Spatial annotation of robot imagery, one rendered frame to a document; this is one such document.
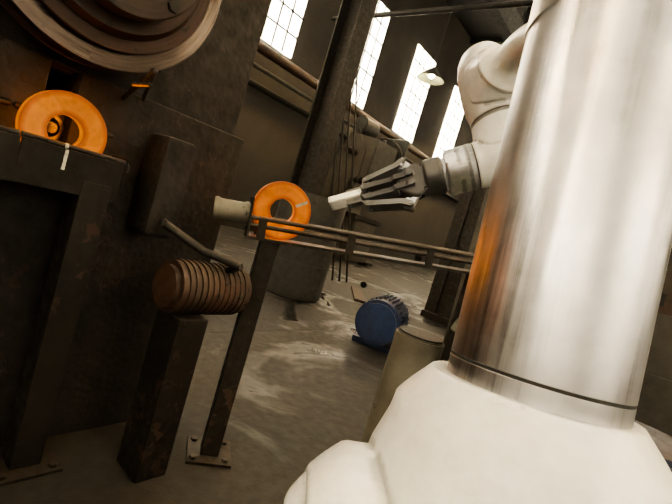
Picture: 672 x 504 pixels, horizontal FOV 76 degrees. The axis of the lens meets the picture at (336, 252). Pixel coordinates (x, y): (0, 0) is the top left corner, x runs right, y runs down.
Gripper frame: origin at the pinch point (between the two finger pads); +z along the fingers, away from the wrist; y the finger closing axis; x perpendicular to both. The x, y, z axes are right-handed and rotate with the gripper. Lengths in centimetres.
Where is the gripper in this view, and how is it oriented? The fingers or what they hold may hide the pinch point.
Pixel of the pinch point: (346, 199)
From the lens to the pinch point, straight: 90.6
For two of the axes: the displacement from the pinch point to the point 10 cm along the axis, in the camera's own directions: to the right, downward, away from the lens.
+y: 0.5, 8.4, -5.4
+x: 3.2, 5.0, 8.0
